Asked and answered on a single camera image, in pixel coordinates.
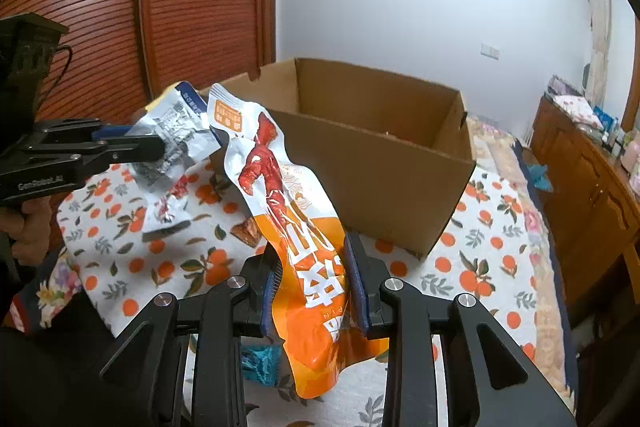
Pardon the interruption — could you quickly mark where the blue box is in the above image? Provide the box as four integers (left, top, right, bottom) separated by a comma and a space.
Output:
592, 107, 619, 134

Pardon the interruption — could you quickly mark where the orange white chicken feet packet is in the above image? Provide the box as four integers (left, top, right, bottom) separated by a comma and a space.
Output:
206, 83, 396, 400

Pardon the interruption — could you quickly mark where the teal snack packet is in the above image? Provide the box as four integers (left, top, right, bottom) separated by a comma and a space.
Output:
242, 344, 281, 386

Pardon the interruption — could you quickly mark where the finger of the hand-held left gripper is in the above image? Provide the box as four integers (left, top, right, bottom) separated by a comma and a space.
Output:
31, 118, 136, 144
15, 134, 167, 180

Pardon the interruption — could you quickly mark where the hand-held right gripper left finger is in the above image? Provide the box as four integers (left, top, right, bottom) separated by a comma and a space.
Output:
97, 252, 286, 427

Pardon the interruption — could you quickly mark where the black cable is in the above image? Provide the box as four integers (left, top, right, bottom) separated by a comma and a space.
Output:
44, 43, 74, 100

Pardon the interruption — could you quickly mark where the wooden slatted wardrobe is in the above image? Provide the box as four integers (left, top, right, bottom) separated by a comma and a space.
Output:
0, 0, 278, 148

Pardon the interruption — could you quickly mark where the teal plastic bag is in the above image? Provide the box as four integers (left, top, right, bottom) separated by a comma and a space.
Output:
525, 162, 554, 194

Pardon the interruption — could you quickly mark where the silver snack packet blue header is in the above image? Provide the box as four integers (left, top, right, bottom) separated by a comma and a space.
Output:
125, 79, 223, 195

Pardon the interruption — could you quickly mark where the wooden cabinet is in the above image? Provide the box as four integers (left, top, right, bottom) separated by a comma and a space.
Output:
530, 97, 640, 323

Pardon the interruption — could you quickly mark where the person's left hand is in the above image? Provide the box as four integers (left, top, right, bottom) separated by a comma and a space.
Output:
0, 194, 53, 265

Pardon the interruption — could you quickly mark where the cardboard box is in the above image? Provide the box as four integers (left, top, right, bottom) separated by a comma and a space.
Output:
200, 57, 477, 260

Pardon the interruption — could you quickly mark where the orange fruit print cloth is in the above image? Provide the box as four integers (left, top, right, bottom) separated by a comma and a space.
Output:
55, 147, 566, 427

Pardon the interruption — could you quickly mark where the pink bottle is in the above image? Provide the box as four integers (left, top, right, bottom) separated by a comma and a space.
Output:
622, 142, 640, 174

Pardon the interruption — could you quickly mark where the folded floral cloth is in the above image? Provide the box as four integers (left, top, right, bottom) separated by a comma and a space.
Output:
552, 94, 606, 130

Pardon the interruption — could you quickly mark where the white red snack packet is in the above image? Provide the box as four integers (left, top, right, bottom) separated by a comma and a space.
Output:
141, 177, 193, 244

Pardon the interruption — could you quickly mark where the dark floral cloth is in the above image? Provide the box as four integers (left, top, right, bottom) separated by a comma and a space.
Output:
10, 252, 86, 333

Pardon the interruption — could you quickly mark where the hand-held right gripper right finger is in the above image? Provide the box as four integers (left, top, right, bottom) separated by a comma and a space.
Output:
345, 232, 576, 427

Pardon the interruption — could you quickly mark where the brown vacuum-packed meat snack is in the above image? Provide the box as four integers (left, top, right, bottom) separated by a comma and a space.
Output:
235, 219, 267, 249

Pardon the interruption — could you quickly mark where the beige floral curtain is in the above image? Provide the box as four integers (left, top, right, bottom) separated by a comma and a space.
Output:
580, 0, 617, 108

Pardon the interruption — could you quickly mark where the wooden window frame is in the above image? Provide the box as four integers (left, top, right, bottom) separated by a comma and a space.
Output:
620, 9, 640, 132

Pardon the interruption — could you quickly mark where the purple box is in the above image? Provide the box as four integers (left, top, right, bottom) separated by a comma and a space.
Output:
547, 77, 583, 98

